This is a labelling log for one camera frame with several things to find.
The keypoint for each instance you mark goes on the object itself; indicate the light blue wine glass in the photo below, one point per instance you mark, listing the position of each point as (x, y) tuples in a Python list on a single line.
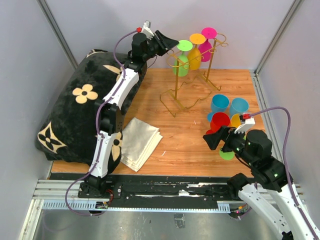
[(238, 106)]

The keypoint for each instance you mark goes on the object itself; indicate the green wine glass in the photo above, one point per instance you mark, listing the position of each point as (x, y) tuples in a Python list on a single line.
[(181, 63), (226, 155)]

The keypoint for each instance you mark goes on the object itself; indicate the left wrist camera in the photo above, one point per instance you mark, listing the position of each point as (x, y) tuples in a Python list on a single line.
[(146, 29)]

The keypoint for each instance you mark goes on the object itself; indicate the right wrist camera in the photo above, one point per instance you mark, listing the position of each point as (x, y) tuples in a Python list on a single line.
[(247, 122)]

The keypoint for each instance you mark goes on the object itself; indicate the black floral pillow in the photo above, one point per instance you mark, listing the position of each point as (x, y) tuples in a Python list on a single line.
[(69, 131)]

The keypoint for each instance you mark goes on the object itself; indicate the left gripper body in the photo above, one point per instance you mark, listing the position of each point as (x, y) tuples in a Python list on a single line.
[(155, 47)]

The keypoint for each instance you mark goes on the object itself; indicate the back orange wine glass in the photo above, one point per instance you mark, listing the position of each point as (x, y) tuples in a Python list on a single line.
[(194, 56)]

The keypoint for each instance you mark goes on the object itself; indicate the pink wine glass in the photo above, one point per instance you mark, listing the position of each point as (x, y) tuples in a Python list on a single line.
[(209, 33)]

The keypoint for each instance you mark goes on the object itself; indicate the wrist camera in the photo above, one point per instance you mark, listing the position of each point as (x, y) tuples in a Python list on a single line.
[(247, 122), (146, 29)]

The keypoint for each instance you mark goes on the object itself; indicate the yellow wine glass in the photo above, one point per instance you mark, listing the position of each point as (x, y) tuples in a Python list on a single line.
[(235, 120)]

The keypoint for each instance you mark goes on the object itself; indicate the red wine glass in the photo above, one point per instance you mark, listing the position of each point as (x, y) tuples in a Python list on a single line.
[(218, 120)]

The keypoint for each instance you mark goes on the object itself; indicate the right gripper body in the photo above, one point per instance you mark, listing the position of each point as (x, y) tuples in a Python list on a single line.
[(234, 142)]

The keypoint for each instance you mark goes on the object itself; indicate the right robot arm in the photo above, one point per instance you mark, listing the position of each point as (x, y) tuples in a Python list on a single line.
[(289, 220)]

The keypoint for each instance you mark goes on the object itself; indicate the gold wire glass rack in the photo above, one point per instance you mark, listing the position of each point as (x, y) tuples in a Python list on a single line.
[(172, 99)]

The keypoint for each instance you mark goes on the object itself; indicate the folded beige cloth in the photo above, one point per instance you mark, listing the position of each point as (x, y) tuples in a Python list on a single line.
[(140, 139)]

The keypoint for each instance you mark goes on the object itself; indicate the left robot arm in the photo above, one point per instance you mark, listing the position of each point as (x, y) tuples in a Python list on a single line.
[(110, 115)]

